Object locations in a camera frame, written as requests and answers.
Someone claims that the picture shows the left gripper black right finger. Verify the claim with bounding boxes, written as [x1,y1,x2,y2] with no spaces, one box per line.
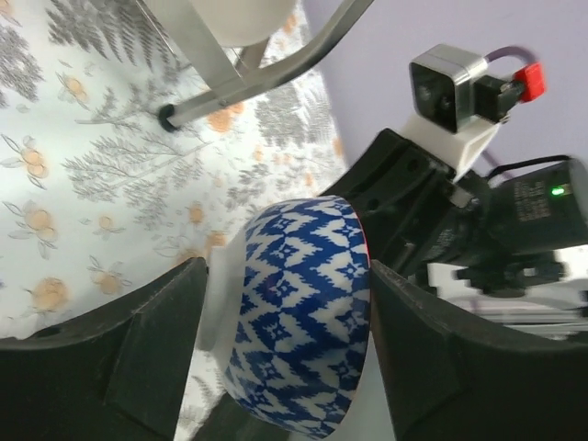
[370,261,587,441]

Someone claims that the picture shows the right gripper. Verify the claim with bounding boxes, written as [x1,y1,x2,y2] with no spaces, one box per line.
[323,129,490,277]

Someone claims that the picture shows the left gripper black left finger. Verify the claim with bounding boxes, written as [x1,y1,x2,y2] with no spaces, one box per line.
[1,258,208,440]

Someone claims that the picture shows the blue white patterned bowl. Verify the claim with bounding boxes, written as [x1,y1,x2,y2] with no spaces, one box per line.
[197,196,370,439]

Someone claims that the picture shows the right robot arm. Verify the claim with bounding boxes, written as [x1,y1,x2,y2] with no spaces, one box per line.
[329,130,587,303]

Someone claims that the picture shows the stainless steel dish rack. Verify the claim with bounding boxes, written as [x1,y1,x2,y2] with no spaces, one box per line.
[136,1,371,132]

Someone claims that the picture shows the white bowl front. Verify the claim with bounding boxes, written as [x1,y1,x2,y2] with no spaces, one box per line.
[145,0,296,47]

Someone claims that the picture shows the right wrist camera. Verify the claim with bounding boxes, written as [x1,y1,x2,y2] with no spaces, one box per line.
[401,44,546,182]

